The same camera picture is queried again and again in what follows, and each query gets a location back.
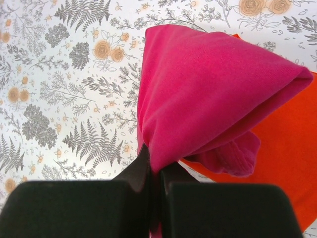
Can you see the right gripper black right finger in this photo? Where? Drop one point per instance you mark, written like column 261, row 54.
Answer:
column 194, row 209

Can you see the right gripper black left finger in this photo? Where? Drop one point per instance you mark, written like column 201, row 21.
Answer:
column 116, row 208

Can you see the magenta t shirt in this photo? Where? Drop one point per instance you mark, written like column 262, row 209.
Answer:
column 161, row 105

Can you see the folded orange t shirt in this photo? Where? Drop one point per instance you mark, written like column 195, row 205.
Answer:
column 252, row 117

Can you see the floral table mat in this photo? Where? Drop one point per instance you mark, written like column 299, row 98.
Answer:
column 70, row 72

